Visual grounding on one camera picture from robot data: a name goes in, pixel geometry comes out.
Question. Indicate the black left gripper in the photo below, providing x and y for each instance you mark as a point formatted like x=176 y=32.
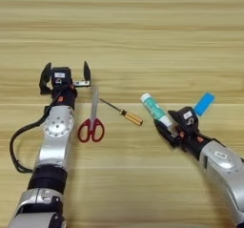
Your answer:
x=65 y=96

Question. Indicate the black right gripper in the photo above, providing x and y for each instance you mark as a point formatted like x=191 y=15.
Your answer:
x=190 y=141

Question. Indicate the white teal glue stick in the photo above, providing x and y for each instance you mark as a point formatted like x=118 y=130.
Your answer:
x=154 y=107

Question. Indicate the blue eraser block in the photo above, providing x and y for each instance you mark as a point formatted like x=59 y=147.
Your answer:
x=205 y=103

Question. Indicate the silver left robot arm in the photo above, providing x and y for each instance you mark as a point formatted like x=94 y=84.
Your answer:
x=57 y=133

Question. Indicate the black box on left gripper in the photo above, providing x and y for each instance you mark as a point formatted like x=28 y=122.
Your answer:
x=60 y=76

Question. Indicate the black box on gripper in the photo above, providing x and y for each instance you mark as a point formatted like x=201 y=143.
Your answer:
x=60 y=76
x=187 y=119

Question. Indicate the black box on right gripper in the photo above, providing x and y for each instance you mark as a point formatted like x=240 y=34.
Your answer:
x=187 y=119

